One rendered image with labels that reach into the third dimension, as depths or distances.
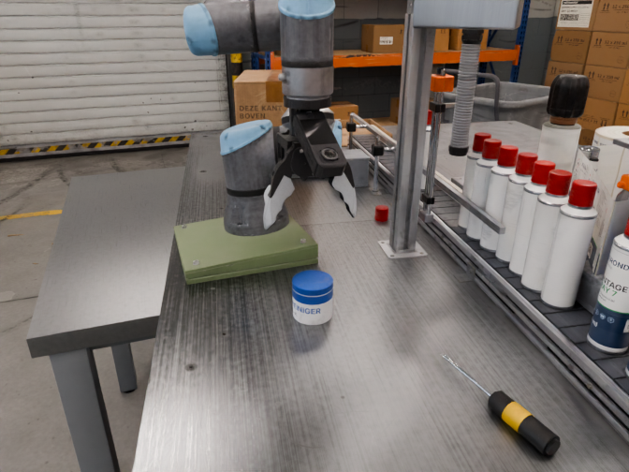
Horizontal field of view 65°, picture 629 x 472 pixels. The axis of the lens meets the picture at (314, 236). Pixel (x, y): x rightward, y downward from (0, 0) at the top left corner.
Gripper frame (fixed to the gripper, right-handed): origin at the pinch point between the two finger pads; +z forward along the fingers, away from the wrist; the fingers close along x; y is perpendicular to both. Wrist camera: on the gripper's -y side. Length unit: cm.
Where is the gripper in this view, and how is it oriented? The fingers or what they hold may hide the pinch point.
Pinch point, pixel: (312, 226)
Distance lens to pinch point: 80.0
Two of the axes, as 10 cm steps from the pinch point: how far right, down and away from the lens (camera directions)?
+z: 0.0, 9.1, 4.2
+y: -3.3, -3.9, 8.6
